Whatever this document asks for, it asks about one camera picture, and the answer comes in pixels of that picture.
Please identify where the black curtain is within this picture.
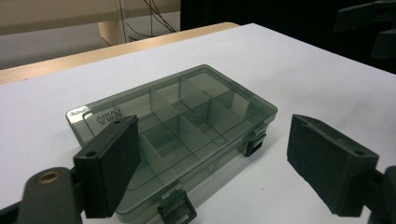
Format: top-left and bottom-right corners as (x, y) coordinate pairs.
(179, 0), (396, 75)

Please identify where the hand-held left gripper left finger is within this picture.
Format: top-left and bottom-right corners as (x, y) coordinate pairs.
(73, 114), (143, 218)

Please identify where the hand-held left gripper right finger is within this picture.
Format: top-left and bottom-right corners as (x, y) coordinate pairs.
(286, 113), (381, 217)

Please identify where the white table sheet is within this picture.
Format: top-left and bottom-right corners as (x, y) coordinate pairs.
(0, 22), (396, 224)

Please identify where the black power cable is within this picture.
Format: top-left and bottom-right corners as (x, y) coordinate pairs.
(143, 0), (177, 34)

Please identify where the translucent grey compartment box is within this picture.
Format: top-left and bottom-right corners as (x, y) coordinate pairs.
(64, 63), (278, 224)

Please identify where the beige wooden desk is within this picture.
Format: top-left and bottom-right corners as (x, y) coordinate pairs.
(0, 0), (181, 47)

